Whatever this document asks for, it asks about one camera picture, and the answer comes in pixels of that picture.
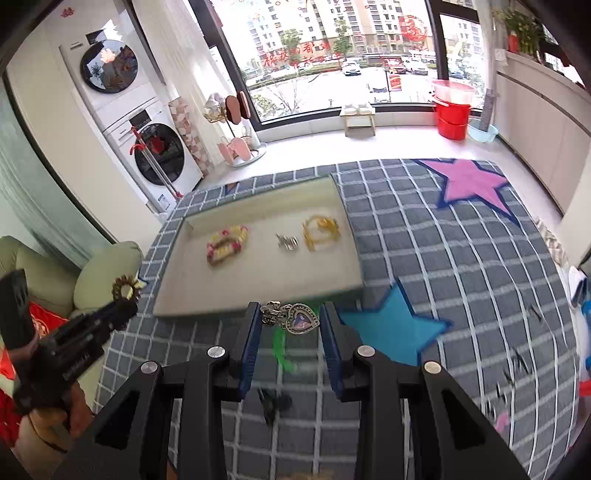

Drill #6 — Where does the green translucent bracelet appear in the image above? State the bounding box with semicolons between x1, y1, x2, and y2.
271;322;299;373

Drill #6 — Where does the potted plant red pot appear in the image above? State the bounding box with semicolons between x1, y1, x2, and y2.
495;6;546;60

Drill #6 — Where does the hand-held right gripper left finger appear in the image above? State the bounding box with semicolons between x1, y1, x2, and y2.
53;302;264;480

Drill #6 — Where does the small wooden stool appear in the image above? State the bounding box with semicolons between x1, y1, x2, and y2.
340;111;378;137

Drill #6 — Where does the white stacked dryer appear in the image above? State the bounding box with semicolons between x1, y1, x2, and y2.
59;17;163;125

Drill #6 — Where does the gold slipper rack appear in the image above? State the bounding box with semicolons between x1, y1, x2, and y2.
203;91;269;168

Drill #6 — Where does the white front-load washing machine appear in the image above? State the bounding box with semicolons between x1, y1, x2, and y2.
103;104;204;214

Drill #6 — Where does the pale green sofa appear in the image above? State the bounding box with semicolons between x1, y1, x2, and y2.
0;235;144;462

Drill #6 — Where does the pink checked board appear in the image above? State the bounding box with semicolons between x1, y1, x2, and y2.
168;96;212;179

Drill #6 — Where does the light blue basin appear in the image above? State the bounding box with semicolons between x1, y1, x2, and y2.
467;117;500;143

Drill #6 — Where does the red bucket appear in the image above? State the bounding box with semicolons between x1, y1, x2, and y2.
434;99;472;141

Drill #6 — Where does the yellow tassel cord ornament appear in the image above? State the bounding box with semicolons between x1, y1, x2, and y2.
302;214;343;254

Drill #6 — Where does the green box tray white inside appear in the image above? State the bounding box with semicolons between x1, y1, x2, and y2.
152;175;366;319

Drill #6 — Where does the pink yellow bead bracelet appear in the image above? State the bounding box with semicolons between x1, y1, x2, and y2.
206;224;250;260

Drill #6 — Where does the brown spiral bead bracelet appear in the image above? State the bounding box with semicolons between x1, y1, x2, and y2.
112;274;140;302

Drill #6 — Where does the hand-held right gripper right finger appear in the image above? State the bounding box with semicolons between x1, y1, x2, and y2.
318;302;532;480

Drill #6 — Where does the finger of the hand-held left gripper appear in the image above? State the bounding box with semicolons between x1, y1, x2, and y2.
91;298;140;334

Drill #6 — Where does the white low cabinet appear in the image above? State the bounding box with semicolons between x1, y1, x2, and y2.
494;50;591;215

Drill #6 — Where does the black hair clip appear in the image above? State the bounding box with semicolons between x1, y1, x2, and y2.
257;388;293;426

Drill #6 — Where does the red cushion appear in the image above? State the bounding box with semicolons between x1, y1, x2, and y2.
0;301;70;444

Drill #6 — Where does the mop with red clips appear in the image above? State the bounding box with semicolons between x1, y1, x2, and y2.
130;126;184;200

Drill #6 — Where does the person's left hand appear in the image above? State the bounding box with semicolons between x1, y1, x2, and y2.
25;382;96;444

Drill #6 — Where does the grey checked star blanket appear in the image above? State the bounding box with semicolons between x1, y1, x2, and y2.
95;158;583;480

